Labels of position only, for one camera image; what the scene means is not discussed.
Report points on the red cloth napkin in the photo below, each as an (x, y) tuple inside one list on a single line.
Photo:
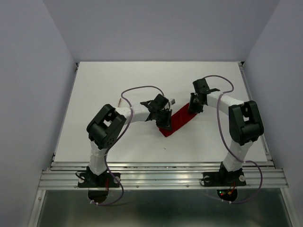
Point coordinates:
[(178, 120)]

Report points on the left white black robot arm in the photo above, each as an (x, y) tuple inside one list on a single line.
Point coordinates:
[(105, 128)]

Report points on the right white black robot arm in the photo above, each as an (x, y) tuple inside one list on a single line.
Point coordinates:
[(245, 127)]

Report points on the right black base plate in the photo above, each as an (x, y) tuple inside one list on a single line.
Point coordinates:
[(217, 179)]

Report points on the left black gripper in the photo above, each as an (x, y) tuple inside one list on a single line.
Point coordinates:
[(167, 123)]

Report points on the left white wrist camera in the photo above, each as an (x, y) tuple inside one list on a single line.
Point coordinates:
[(172, 101)]

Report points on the aluminium mounting rail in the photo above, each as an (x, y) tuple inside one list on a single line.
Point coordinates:
[(152, 176)]

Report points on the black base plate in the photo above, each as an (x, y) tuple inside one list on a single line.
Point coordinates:
[(217, 179), (90, 180)]

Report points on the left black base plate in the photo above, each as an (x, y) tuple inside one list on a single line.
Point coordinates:
[(90, 180)]

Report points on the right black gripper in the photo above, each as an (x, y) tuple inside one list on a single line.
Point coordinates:
[(192, 108)]

